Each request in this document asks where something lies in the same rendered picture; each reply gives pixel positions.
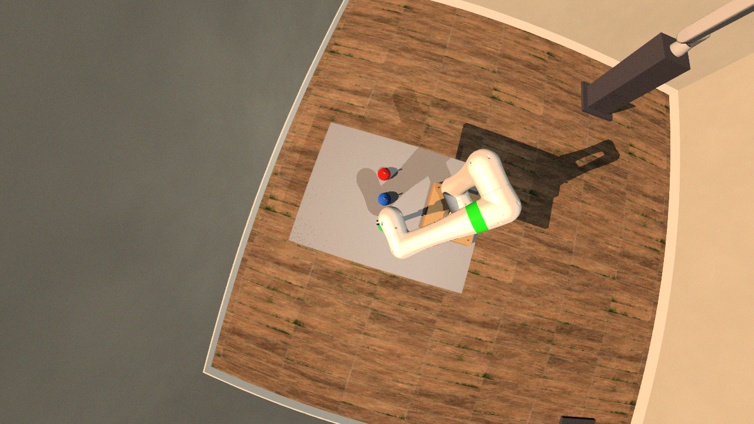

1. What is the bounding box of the red dome bell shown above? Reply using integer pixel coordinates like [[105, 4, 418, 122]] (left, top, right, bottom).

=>
[[378, 168, 391, 181]]

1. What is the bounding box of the blue desk bell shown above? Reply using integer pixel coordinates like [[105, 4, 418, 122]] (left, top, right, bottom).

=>
[[378, 193, 391, 206]]

